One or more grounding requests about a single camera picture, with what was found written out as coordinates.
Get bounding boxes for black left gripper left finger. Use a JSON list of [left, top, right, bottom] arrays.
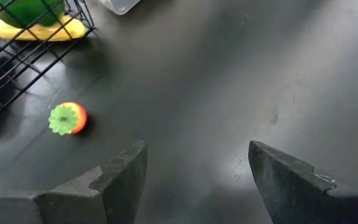
[[0, 141, 148, 224]]

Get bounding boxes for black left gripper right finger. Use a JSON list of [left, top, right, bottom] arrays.
[[249, 140, 358, 224]]

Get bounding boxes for yellow corn cob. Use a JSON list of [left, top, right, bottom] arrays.
[[0, 2, 86, 42]]

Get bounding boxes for green bell pepper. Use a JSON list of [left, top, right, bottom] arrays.
[[0, 0, 65, 29]]

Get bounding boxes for clear plastic bin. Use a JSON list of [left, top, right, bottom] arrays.
[[99, 0, 141, 16]]

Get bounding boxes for black wire basket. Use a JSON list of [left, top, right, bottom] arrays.
[[0, 0, 96, 125]]

